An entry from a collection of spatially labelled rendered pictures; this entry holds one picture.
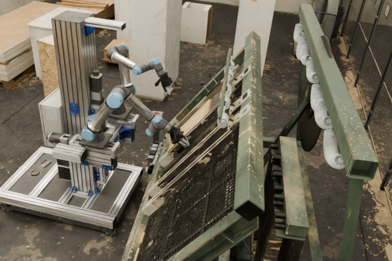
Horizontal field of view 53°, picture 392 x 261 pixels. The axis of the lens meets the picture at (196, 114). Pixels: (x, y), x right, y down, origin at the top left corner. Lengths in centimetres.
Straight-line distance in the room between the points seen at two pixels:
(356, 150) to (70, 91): 256
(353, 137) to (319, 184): 330
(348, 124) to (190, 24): 680
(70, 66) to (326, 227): 304
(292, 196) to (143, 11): 417
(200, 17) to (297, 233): 680
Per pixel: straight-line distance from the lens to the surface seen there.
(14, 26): 754
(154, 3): 560
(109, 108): 314
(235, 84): 292
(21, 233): 432
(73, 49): 339
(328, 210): 474
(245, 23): 694
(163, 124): 312
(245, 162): 197
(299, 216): 190
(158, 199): 290
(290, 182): 206
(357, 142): 174
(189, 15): 835
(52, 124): 384
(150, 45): 581
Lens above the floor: 309
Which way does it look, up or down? 32 degrees down
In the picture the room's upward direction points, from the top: 5 degrees clockwise
